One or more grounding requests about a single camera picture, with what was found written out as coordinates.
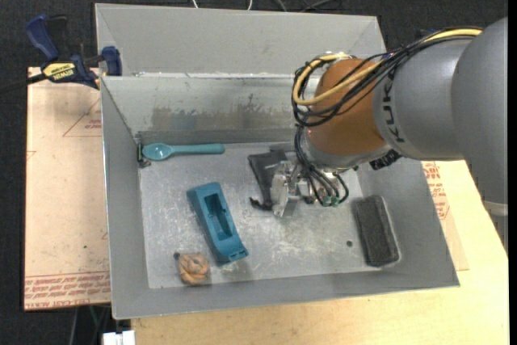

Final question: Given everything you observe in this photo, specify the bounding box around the grey metal bin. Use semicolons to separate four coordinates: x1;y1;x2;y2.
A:
95;2;460;321

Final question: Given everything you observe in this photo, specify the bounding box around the dark grey flat block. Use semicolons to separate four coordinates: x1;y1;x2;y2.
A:
354;194;401;268

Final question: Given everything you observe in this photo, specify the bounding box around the black cylinder on white bracket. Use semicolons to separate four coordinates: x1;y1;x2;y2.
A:
368;149;401;171

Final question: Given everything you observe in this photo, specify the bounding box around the teal plastic spoon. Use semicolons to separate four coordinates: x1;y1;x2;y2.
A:
141;142;226;163

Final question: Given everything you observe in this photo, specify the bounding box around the brown cardboard board, red print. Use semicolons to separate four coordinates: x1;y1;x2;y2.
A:
23;66;470;312

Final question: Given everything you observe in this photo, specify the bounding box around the black cloth pouch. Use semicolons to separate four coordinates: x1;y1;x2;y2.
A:
246;148;290;212

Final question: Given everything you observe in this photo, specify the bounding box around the teal tape dispenser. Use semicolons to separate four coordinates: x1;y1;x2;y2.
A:
186;181;250;267

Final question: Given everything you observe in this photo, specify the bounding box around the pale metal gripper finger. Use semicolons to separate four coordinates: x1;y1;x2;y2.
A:
274;191;301;219
271;170;289;202

